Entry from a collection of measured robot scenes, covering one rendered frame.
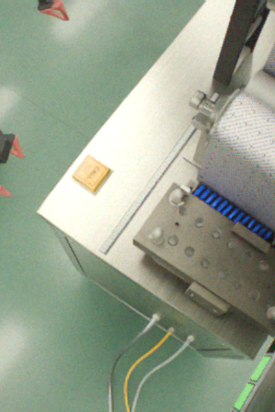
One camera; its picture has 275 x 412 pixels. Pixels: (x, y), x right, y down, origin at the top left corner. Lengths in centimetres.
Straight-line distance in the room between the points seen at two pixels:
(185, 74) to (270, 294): 66
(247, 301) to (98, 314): 110
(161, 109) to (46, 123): 109
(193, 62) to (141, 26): 121
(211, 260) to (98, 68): 156
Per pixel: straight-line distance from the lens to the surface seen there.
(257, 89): 107
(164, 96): 141
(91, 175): 129
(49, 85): 249
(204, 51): 150
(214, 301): 113
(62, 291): 216
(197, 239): 114
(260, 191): 104
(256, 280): 115
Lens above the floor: 213
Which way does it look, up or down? 74 degrees down
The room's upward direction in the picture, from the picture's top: 3 degrees clockwise
